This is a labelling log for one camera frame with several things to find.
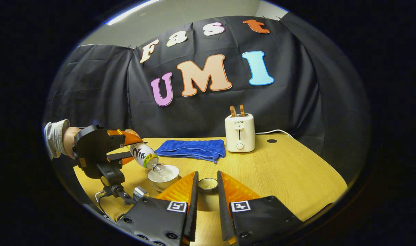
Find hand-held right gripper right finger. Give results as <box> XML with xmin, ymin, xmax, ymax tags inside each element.
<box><xmin>217</xmin><ymin>170</ymin><xmax>304</xmax><ymax>246</ymax></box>

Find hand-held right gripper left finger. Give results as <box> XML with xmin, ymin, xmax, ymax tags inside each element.
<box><xmin>117</xmin><ymin>171</ymin><xmax>199</xmax><ymax>246</ymax></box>

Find white teacup lid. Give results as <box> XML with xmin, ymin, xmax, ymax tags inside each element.
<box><xmin>196</xmin><ymin>178</ymin><xmax>223</xmax><ymax>212</ymax></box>

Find plastic water bottle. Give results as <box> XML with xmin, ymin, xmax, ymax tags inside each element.
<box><xmin>125</xmin><ymin>129</ymin><xmax>168</xmax><ymax>175</ymax></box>

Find blue towel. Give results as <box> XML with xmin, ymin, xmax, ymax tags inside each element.
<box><xmin>155</xmin><ymin>139</ymin><xmax>226</xmax><ymax>164</ymax></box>

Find black backdrop cloth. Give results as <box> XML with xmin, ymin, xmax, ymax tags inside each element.
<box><xmin>44</xmin><ymin>12</ymin><xmax>371</xmax><ymax>181</ymax></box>

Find cream toaster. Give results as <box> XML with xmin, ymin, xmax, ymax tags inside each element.
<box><xmin>225</xmin><ymin>113</ymin><xmax>255</xmax><ymax>153</ymax></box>

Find white power cable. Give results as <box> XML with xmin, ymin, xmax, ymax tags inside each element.
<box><xmin>255</xmin><ymin>129</ymin><xmax>294</xmax><ymax>138</ymax></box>

